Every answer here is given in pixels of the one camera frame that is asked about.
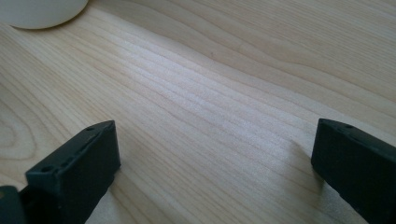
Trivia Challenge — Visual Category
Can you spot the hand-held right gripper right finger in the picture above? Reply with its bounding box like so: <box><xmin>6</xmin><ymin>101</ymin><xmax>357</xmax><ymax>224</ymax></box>
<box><xmin>310</xmin><ymin>118</ymin><xmax>396</xmax><ymax>224</ymax></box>

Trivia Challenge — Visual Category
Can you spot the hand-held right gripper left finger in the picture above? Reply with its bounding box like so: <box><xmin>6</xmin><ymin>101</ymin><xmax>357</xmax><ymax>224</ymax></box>
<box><xmin>19</xmin><ymin>119</ymin><xmax>121</xmax><ymax>224</ymax></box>

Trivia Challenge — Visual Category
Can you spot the white round dish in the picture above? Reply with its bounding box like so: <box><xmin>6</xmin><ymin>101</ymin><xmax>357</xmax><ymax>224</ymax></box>
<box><xmin>0</xmin><ymin>0</ymin><xmax>90</xmax><ymax>31</ymax></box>

